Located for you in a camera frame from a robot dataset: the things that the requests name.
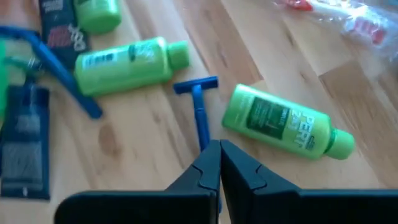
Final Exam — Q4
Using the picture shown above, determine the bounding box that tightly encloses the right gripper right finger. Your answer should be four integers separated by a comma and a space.
220, 139, 398, 224

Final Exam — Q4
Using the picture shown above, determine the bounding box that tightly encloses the green shampoo bottle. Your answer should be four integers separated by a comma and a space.
73, 0, 123, 35
73, 36, 190, 97
221, 83, 356, 161

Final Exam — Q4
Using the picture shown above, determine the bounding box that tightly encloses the black tube red print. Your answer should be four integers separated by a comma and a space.
37, 0, 91, 71

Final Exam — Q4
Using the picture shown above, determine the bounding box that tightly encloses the red toothbrush clear wrapper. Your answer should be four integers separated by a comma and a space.
273, 0, 398, 60

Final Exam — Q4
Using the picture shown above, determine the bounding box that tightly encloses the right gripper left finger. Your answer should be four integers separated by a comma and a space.
53, 139, 221, 224

